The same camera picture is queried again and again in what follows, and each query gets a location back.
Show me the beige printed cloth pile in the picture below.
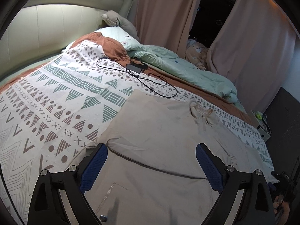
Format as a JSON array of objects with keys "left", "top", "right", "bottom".
[{"left": 184, "top": 39, "right": 215, "bottom": 71}]

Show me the person's right hand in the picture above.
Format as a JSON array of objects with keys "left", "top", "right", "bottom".
[{"left": 273, "top": 193, "right": 291, "bottom": 225}]

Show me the dark window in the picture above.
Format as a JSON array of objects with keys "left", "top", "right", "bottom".
[{"left": 189, "top": 0, "right": 244, "bottom": 43}]

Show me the brown bed sheet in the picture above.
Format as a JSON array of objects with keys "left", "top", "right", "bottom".
[{"left": 0, "top": 31, "right": 254, "bottom": 125}]

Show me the black power adapter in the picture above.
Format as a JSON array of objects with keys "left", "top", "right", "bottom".
[{"left": 127, "top": 62, "right": 149, "bottom": 74}]

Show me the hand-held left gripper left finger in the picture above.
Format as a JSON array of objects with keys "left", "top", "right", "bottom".
[{"left": 28, "top": 143, "right": 109, "bottom": 225}]

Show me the black cable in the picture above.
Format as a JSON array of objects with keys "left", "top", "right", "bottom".
[{"left": 97, "top": 56, "right": 179, "bottom": 98}]

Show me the grey plush toy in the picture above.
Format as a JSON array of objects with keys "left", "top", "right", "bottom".
[{"left": 101, "top": 10, "right": 139, "bottom": 39}]

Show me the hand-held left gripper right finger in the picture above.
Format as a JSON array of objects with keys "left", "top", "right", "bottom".
[{"left": 195, "top": 142, "right": 275, "bottom": 225}]

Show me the white bedside box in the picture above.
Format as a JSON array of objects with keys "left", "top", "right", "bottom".
[{"left": 250, "top": 109, "right": 272, "bottom": 142}]

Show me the large beige shirt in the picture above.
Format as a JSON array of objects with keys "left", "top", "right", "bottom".
[{"left": 85, "top": 88, "right": 275, "bottom": 225}]

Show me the cream padded headboard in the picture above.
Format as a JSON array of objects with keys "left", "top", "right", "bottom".
[{"left": 0, "top": 0, "right": 133, "bottom": 78}]

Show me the pink curtain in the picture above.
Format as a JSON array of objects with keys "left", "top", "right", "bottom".
[
  {"left": 207, "top": 0, "right": 299, "bottom": 113},
  {"left": 133, "top": 0, "right": 207, "bottom": 57}
]

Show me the light green duvet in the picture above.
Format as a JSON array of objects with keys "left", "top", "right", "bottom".
[{"left": 124, "top": 43, "right": 246, "bottom": 104}]

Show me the white geometric patterned blanket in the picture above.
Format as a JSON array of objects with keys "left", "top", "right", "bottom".
[{"left": 0, "top": 37, "right": 275, "bottom": 225}]

